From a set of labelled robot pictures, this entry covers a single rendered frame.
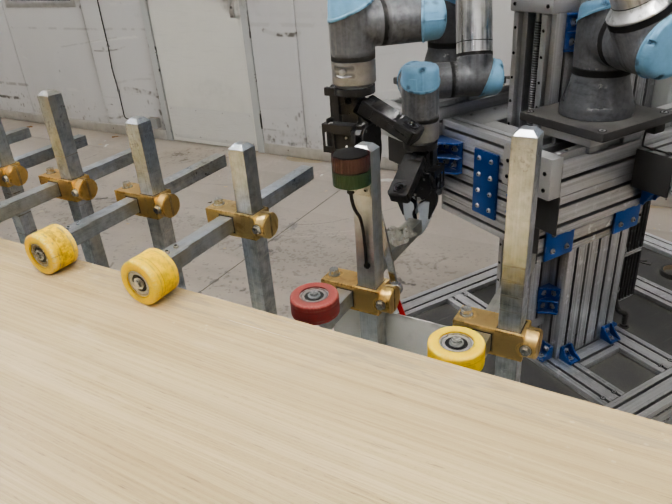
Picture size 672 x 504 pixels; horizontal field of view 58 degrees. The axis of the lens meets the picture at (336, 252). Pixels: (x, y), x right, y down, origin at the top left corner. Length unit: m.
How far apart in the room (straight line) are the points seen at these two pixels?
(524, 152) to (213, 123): 4.06
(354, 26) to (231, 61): 3.53
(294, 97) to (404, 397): 3.60
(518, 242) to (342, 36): 0.43
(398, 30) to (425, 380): 0.56
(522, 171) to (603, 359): 1.25
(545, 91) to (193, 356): 1.09
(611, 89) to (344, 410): 0.90
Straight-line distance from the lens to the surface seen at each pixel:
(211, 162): 1.49
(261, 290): 1.22
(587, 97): 1.39
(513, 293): 0.97
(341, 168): 0.92
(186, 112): 4.96
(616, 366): 2.05
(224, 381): 0.85
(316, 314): 0.97
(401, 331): 1.14
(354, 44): 1.03
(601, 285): 1.99
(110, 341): 0.99
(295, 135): 4.36
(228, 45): 4.53
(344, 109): 1.09
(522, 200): 0.90
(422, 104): 1.24
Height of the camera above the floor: 1.43
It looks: 28 degrees down
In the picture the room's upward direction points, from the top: 4 degrees counter-clockwise
